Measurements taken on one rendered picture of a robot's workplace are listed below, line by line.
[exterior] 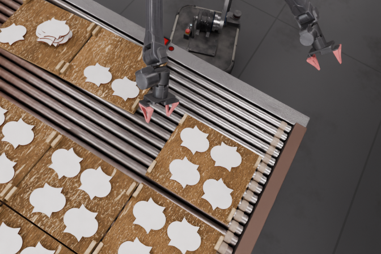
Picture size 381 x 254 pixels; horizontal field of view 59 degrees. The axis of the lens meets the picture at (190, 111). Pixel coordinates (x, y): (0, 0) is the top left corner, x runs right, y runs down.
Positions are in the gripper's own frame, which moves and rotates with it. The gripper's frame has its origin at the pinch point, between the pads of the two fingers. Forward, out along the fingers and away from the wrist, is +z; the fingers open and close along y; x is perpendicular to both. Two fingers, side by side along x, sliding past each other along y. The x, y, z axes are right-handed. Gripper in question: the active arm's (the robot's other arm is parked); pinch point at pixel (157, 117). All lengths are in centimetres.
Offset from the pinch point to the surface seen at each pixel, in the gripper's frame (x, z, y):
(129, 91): -36.7, 7.5, -10.8
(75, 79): -57, 6, 7
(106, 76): -49.1, 3.4, -5.3
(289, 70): -55, 32, -185
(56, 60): -70, 0, 10
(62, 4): -98, -20, -5
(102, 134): -30.3, 22.6, 6.9
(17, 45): -87, -3, 22
